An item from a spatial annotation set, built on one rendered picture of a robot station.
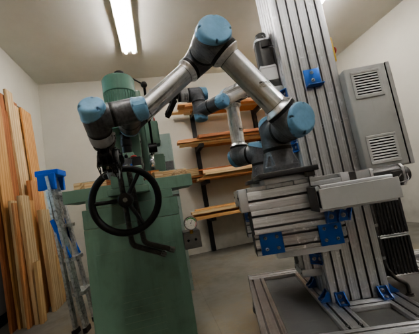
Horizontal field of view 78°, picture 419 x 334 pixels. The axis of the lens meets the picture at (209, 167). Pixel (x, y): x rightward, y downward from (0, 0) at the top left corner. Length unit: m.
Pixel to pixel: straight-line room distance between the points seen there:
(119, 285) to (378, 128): 1.35
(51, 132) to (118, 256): 3.08
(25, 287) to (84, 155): 1.93
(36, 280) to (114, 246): 1.42
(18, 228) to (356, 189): 2.43
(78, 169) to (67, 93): 1.12
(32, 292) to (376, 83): 2.72
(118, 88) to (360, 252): 1.41
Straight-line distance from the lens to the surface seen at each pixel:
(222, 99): 1.34
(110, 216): 1.31
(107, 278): 1.35
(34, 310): 2.74
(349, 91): 1.37
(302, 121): 0.96
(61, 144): 4.11
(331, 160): 1.32
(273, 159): 1.05
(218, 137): 3.52
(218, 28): 0.97
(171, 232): 1.30
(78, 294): 2.19
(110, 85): 1.53
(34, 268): 2.65
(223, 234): 3.93
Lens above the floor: 0.77
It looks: 7 degrees up
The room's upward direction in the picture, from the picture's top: 10 degrees counter-clockwise
